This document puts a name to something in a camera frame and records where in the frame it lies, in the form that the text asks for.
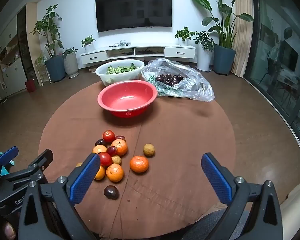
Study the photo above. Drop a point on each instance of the black wall television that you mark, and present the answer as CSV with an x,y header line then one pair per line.
x,y
133,11

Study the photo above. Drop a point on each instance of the green leafy vegetables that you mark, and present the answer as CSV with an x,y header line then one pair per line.
x,y
120,69

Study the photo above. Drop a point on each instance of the dark purple plum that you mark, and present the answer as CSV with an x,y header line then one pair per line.
x,y
100,142
111,192
120,138

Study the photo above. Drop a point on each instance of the clear plastic bag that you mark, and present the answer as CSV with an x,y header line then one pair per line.
x,y
195,85

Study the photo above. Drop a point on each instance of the spider plant on stand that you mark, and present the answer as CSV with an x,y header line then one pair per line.
x,y
41,60

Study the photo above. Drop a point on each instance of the leafy plant in tall white pot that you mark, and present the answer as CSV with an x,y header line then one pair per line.
x,y
204,57

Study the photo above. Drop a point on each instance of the red tomato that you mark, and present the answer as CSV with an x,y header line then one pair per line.
x,y
108,135
105,159

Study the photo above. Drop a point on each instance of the wooden board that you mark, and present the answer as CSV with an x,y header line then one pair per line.
x,y
92,70

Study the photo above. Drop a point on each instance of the plant in ribbed white pot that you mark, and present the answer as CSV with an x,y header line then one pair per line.
x,y
71,65

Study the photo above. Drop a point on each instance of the grey chair cushion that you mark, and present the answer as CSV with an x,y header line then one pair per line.
x,y
210,226

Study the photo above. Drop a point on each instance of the person's left hand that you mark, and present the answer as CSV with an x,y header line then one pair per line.
x,y
8,231

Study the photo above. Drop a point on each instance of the small red bin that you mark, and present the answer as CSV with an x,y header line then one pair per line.
x,y
30,85

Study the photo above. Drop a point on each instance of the white plastic basin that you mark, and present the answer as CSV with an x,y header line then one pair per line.
x,y
103,76

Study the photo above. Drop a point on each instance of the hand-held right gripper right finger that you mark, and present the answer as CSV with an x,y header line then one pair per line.
x,y
217,180

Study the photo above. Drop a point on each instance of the white television cabinet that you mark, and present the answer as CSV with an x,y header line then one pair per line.
x,y
175,52

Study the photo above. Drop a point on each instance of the pile of dark cherries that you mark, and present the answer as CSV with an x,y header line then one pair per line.
x,y
168,78

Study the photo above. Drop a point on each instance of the glass sliding door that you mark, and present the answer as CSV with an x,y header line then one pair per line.
x,y
277,55

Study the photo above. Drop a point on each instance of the reddish purple plum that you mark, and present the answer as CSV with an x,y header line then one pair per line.
x,y
112,150

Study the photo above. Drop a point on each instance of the orange mandarin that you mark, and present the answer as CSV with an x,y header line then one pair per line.
x,y
114,172
100,173
99,150
139,164
120,147

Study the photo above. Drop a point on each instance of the red plastic basin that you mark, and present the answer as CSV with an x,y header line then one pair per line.
x,y
126,100

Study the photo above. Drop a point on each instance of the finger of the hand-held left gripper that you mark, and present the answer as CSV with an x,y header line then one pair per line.
x,y
8,155
40,161

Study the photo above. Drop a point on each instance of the beige curtain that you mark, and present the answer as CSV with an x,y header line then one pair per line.
x,y
241,35

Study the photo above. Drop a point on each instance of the money tree in grey pot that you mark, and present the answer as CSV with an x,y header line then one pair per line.
x,y
54,67

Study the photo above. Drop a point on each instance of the white wall cabinets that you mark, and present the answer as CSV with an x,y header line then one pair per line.
x,y
7,65

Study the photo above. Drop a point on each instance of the cream sofa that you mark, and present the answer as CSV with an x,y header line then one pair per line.
x,y
295,200

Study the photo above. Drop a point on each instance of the large-leaved plant in grey pot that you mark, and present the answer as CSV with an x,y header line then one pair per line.
x,y
224,58

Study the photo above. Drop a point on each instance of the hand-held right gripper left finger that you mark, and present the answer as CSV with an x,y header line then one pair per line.
x,y
83,178

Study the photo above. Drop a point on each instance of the small plant in white pot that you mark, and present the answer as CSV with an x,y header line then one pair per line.
x,y
183,41
89,47

